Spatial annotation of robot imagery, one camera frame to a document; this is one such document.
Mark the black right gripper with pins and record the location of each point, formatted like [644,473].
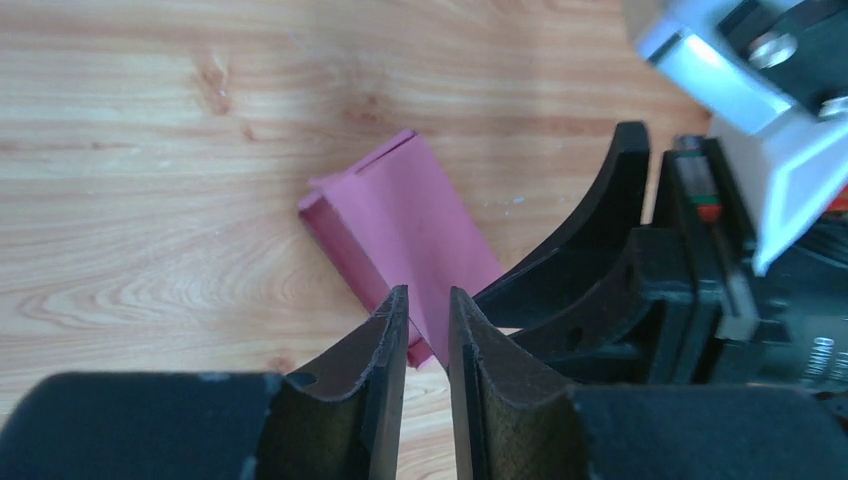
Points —
[786,327]

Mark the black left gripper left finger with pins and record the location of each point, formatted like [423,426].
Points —
[337,417]

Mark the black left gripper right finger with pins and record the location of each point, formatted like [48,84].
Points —
[516,418]

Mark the pink paper box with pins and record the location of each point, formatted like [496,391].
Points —
[394,218]

